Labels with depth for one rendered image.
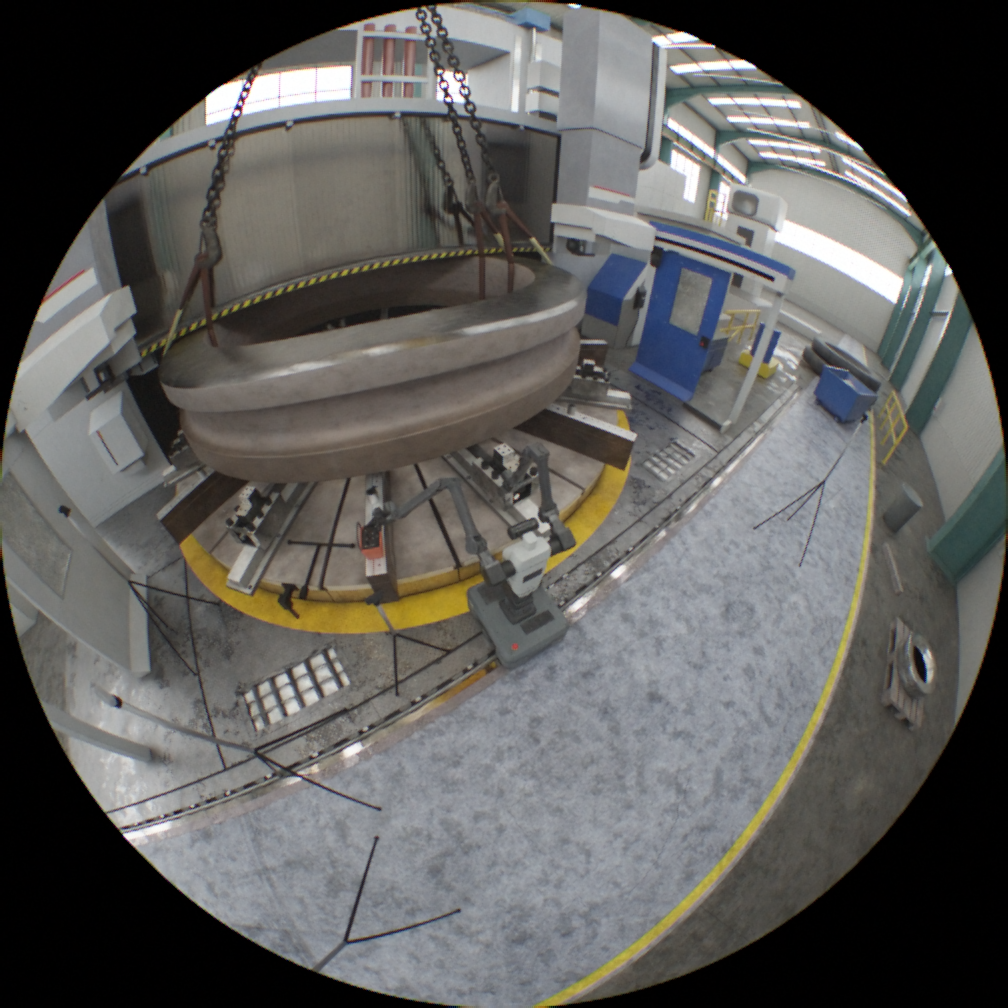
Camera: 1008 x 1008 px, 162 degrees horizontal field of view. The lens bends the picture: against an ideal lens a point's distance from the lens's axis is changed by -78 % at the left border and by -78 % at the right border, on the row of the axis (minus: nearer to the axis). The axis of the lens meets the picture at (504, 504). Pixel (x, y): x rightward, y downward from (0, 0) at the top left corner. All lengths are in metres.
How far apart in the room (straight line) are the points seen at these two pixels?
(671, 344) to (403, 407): 4.75
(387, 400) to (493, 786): 2.63
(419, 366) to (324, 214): 3.31
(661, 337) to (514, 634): 5.23
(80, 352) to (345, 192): 3.48
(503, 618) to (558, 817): 1.45
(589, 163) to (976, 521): 8.60
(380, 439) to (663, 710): 2.79
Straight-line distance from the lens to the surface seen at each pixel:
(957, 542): 8.62
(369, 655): 2.79
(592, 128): 5.51
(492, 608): 2.52
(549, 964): 3.00
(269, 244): 5.00
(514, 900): 2.71
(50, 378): 3.64
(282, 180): 5.08
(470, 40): 8.28
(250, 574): 3.09
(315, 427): 2.60
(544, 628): 2.48
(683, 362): 6.19
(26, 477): 4.00
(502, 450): 2.71
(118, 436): 5.41
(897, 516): 7.17
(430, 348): 2.22
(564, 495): 3.17
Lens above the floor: 2.53
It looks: 47 degrees down
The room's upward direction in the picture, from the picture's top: 3 degrees clockwise
